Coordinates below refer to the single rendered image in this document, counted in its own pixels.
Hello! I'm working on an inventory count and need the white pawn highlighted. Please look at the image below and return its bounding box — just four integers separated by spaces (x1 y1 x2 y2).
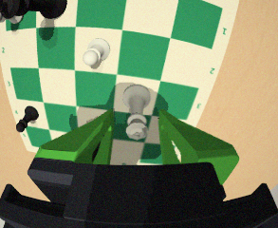
0 12 24 24
83 38 110 66

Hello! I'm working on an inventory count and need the green and cream chessboard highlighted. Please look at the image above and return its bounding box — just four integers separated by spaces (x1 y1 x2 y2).
0 0 239 165

